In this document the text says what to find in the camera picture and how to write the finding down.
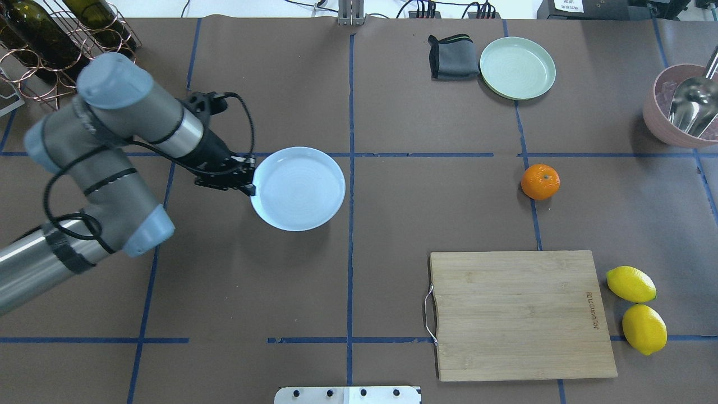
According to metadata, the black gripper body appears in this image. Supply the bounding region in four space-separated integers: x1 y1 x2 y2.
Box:
185 91 256 191

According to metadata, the light blue plate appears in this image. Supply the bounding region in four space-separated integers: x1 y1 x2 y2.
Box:
250 146 346 232

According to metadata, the orange fruit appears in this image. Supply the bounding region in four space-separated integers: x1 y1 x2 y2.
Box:
520 164 561 200

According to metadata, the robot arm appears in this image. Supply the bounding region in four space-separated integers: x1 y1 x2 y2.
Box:
1 53 256 314

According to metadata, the light green plate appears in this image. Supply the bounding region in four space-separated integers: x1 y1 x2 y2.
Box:
479 36 557 101

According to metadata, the dark wine bottle middle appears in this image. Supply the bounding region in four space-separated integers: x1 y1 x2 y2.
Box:
63 1 137 59

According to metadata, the dark grey folded cloth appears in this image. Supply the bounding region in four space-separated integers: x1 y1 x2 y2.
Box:
428 34 480 81

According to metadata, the bamboo cutting board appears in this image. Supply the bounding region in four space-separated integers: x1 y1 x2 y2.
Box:
429 250 618 383

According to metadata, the yellow lemon far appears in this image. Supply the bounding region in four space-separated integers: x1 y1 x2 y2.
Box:
622 304 668 356

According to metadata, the pink bowl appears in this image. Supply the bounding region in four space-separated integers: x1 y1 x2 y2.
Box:
643 64 717 149

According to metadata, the metal scoop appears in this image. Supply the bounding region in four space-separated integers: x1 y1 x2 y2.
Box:
668 48 717 137

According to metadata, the copper wire bottle rack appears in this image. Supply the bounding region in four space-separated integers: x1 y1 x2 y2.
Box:
2 1 142 107

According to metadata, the aluminium frame post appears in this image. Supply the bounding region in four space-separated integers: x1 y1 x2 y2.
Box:
338 0 366 26

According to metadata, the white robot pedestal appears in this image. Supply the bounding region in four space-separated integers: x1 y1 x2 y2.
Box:
274 385 422 403

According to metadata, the white wire cup rack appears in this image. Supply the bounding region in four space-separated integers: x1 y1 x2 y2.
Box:
0 68 25 117

